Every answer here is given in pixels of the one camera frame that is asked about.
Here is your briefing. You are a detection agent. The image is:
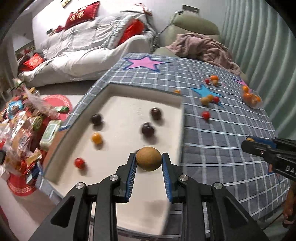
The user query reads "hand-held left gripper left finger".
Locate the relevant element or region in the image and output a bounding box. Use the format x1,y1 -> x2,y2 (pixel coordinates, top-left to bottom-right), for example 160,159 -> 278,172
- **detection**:
29,152 -> 137,241

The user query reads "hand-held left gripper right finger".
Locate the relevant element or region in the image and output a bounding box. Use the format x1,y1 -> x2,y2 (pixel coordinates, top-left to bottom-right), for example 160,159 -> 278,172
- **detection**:
162,152 -> 270,241

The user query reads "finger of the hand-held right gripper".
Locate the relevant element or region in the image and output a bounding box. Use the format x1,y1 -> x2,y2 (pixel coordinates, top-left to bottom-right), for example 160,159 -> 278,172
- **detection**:
241,141 -> 275,161
245,137 -> 278,149

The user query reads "white tray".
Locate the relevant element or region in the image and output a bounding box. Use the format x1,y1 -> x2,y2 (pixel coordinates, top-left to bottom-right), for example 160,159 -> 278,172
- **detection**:
41,83 -> 185,235

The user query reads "person's right hand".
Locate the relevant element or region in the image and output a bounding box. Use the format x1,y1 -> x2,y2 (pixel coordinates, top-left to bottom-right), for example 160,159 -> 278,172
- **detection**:
282,189 -> 296,226

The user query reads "grey checkered star tablecloth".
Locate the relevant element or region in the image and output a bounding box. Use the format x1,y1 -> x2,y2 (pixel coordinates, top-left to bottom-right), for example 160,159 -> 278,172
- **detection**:
87,53 -> 292,223

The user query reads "plastic bag of oranges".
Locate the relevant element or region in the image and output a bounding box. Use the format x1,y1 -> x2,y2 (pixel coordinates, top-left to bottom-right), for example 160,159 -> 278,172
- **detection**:
241,85 -> 263,109

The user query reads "green wet wipes pack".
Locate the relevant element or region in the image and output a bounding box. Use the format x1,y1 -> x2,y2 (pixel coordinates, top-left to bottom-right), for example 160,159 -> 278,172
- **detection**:
39,120 -> 62,150

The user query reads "pale green curtain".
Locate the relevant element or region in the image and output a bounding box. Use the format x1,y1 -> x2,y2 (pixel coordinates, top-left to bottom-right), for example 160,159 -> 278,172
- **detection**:
220,0 -> 296,139

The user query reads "red round rug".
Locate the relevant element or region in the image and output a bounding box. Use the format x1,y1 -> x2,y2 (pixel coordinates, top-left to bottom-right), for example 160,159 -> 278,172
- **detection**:
40,94 -> 73,121
6,173 -> 38,197

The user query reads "pink blanket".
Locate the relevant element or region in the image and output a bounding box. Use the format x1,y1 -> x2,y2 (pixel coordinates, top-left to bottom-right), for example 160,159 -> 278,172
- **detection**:
165,33 -> 241,76

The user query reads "pile of snack packets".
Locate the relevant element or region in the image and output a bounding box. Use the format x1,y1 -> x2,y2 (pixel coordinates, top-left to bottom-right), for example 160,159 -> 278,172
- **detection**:
0,77 -> 70,186

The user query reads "white covered sofa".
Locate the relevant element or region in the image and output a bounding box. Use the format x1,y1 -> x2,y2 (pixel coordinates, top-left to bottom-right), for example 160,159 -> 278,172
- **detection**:
20,2 -> 153,87

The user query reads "green armchair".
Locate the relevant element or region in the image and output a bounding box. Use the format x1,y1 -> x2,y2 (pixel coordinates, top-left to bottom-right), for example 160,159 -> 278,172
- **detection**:
151,14 -> 247,77

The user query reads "red pillow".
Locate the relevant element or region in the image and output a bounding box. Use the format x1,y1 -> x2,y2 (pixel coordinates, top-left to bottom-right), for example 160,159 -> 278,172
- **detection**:
63,1 -> 100,25
118,20 -> 145,45

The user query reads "grey striped quilt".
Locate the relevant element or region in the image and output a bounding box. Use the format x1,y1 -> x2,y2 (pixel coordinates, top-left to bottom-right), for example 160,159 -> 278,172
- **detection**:
92,10 -> 154,50

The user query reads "red cushion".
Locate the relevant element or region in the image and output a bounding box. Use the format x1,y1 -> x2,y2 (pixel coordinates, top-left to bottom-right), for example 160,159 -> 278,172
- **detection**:
20,53 -> 45,72

